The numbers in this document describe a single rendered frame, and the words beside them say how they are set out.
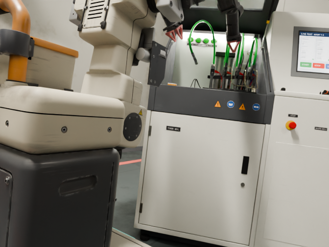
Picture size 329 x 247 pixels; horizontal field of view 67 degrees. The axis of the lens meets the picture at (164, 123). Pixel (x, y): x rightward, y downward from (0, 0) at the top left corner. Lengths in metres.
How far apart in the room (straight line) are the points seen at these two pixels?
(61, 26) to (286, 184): 3.02
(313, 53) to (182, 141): 1.01
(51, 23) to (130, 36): 2.59
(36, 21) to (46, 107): 2.91
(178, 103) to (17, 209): 1.09
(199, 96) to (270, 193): 0.66
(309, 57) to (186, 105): 0.85
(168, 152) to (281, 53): 0.97
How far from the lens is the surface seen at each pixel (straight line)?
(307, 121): 1.53
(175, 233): 1.60
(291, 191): 1.55
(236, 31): 1.33
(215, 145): 1.45
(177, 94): 1.45
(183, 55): 2.04
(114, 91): 0.87
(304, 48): 1.88
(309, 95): 1.53
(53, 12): 3.52
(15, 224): 0.54
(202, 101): 1.44
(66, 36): 3.57
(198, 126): 1.44
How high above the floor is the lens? 0.79
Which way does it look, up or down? 3 degrees down
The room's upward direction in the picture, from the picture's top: 7 degrees clockwise
